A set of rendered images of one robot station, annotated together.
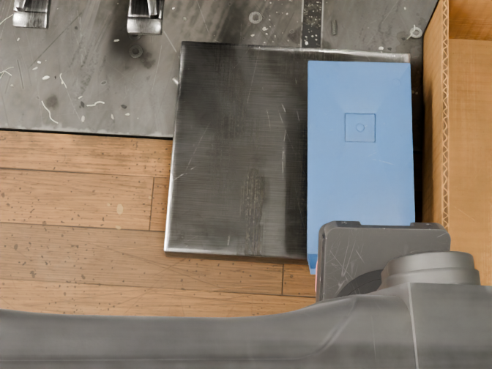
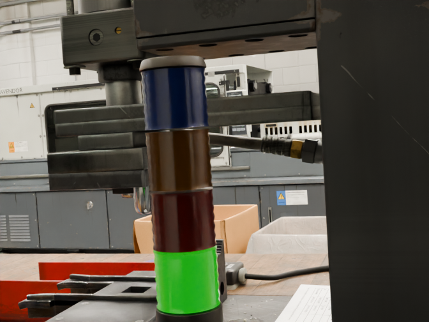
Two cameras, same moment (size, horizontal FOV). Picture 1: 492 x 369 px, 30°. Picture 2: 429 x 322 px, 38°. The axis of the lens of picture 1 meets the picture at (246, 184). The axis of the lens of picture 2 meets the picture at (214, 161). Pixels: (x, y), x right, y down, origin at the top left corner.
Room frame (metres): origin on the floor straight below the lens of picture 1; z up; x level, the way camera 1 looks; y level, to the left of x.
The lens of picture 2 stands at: (0.64, -0.52, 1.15)
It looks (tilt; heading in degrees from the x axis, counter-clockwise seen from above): 3 degrees down; 104
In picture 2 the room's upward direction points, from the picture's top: 4 degrees counter-clockwise
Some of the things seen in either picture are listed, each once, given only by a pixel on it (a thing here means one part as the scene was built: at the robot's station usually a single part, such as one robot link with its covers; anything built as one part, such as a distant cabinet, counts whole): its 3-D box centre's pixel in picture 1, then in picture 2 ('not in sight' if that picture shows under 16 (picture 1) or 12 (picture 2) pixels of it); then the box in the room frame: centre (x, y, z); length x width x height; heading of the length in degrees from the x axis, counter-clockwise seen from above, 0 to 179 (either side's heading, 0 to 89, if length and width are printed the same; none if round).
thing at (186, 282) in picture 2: not in sight; (186, 276); (0.53, -0.17, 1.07); 0.04 x 0.04 x 0.03
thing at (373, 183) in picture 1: (362, 163); not in sight; (0.18, -0.08, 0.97); 0.15 x 0.07 x 0.03; 179
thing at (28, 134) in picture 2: not in sight; (120, 126); (-1.79, 5.27, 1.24); 2.95 x 0.98 x 0.90; 174
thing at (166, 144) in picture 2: not in sight; (179, 159); (0.53, -0.17, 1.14); 0.04 x 0.04 x 0.03
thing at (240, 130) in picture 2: not in sight; (240, 113); (-0.42, 4.61, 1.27); 0.23 x 0.18 x 0.38; 84
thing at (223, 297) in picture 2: not in sight; (209, 273); (0.40, 0.33, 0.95); 0.06 x 0.03 x 0.09; 87
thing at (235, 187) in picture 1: (290, 153); not in sight; (0.20, -0.03, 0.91); 0.17 x 0.16 x 0.02; 87
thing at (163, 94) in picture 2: not in sight; (175, 99); (0.53, -0.17, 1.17); 0.04 x 0.04 x 0.03
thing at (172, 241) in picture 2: not in sight; (182, 218); (0.53, -0.17, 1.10); 0.04 x 0.04 x 0.03
